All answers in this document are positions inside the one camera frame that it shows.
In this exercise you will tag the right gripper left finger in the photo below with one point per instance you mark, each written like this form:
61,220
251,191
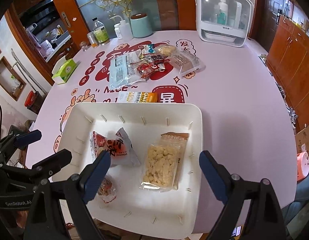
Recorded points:
93,175

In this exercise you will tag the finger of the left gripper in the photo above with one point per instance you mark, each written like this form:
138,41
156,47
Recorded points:
52,164
28,138

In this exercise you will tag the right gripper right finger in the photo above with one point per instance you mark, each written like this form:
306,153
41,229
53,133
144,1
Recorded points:
216,175

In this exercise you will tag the small red nut packet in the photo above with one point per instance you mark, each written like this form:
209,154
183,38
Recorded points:
107,190

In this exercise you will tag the red white snack packet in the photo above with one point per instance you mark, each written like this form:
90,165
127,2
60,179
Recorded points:
120,148

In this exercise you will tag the brown oat bar snack pack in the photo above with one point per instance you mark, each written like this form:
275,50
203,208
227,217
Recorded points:
163,162

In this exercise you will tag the white plastic tray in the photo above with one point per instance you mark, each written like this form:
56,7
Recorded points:
169,214

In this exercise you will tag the white orange long sachet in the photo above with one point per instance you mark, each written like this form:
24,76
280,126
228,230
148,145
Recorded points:
137,97

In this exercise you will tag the clear white cake packet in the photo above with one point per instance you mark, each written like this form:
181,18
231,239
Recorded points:
185,62

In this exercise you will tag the red jujube walnut packet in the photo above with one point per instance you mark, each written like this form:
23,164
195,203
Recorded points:
155,58

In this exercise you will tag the green tissue box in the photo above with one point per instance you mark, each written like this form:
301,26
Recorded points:
62,70

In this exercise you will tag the pink bucket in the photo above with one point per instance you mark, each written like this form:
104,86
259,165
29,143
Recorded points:
302,165

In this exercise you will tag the small metal tin can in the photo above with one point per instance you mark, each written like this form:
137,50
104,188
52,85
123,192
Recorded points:
92,39

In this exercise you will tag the red snack packets pile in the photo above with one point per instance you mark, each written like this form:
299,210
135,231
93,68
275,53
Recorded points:
153,70

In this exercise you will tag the glass bottle green label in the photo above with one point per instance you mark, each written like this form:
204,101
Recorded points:
100,31

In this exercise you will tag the clear pack beige cookies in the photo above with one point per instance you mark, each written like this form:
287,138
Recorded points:
165,49

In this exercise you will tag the blue white candy wrapper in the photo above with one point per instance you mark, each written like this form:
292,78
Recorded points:
148,49

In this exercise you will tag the white pill bottle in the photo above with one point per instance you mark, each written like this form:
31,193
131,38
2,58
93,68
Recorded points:
117,31

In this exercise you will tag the white squeeze bottle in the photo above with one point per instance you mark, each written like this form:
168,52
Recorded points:
125,28

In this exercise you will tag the teal canister with brown lid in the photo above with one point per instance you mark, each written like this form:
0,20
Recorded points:
140,25

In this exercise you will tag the white storage cabinet box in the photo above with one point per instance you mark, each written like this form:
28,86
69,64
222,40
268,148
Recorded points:
224,22

